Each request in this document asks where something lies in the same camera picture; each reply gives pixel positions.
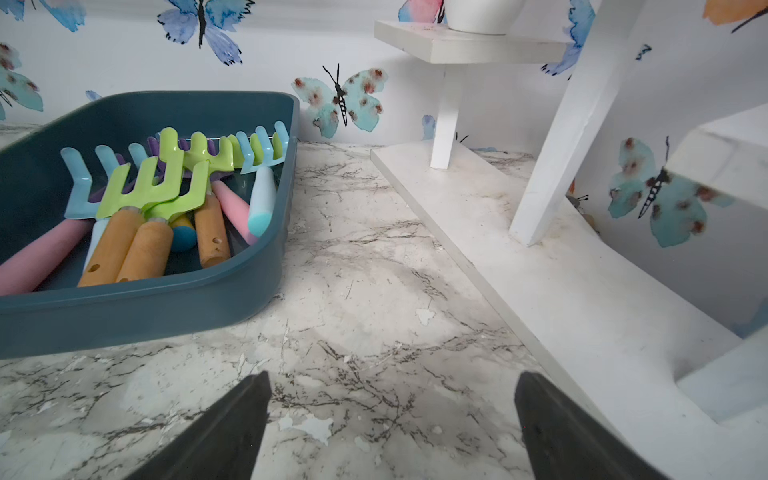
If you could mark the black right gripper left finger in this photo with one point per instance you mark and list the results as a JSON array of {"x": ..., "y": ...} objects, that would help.
[{"x": 223, "y": 443}]

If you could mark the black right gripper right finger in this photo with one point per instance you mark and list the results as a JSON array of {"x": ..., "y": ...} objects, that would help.
[{"x": 564, "y": 442}]

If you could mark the green fork wooden handle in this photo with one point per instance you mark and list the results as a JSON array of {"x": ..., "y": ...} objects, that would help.
[{"x": 149, "y": 251}]

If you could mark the green rake wooden handle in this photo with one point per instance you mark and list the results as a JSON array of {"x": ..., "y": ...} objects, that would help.
[
  {"x": 159, "y": 180},
  {"x": 213, "y": 246}
]

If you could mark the dark teal storage box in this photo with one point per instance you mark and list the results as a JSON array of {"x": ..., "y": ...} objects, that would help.
[{"x": 61, "y": 316}]

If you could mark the white stepped wooden shelf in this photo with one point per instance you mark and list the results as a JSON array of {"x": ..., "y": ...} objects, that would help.
[{"x": 681, "y": 390}]

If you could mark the white flower pot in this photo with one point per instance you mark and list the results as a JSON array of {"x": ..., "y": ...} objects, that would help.
[{"x": 486, "y": 17}]

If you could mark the blue tool yellow handle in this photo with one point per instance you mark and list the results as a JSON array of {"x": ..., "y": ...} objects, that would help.
[{"x": 184, "y": 234}]

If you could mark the purple fork pink handle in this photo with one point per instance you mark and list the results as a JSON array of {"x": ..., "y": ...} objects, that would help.
[{"x": 234, "y": 207}]

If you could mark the blue fork white handle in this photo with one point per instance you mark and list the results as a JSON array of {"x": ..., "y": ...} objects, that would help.
[{"x": 261, "y": 153}]

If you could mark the purple rake pink handle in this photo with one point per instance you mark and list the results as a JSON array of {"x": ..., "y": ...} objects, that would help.
[{"x": 29, "y": 267}]

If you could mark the blue rake white handle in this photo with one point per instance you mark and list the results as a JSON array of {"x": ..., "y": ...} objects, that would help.
[{"x": 79, "y": 206}]

